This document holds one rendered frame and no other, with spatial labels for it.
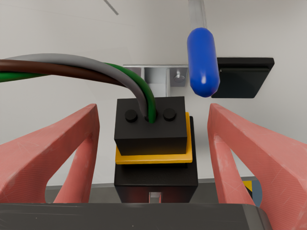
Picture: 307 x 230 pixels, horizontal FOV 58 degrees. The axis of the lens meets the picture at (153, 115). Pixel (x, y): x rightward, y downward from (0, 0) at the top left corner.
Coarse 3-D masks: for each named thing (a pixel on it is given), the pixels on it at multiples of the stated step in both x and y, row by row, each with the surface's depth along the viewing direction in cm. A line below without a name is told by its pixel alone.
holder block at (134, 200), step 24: (192, 120) 15; (192, 144) 15; (120, 168) 14; (144, 168) 14; (168, 168) 14; (192, 168) 14; (120, 192) 15; (144, 192) 15; (168, 192) 15; (192, 192) 15
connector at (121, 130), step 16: (176, 96) 12; (128, 112) 12; (160, 112) 12; (176, 112) 12; (128, 128) 12; (144, 128) 12; (160, 128) 12; (176, 128) 11; (128, 144) 12; (144, 144) 12; (160, 144) 12; (176, 144) 12
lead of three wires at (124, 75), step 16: (0, 64) 7; (16, 64) 7; (32, 64) 7; (48, 64) 7; (64, 64) 8; (80, 64) 8; (96, 64) 8; (112, 64) 9; (0, 80) 7; (96, 80) 8; (112, 80) 9; (128, 80) 9; (144, 96) 10; (144, 112) 11
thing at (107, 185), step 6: (198, 180) 44; (204, 180) 44; (210, 180) 44; (246, 180) 43; (252, 180) 43; (48, 186) 48; (54, 186) 48; (60, 186) 47; (96, 186) 47; (102, 186) 46; (108, 186) 46; (114, 186) 46
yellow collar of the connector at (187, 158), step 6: (186, 114) 14; (186, 120) 14; (186, 126) 13; (186, 144) 13; (186, 150) 13; (120, 156) 13; (126, 156) 13; (132, 156) 13; (138, 156) 13; (144, 156) 13; (150, 156) 13; (156, 156) 13; (162, 156) 13; (168, 156) 13; (174, 156) 13; (180, 156) 13; (186, 156) 13; (120, 162) 13; (126, 162) 13; (132, 162) 13; (138, 162) 13; (144, 162) 13; (150, 162) 13; (156, 162) 13; (162, 162) 13; (168, 162) 13; (174, 162) 13; (180, 162) 13; (186, 162) 13
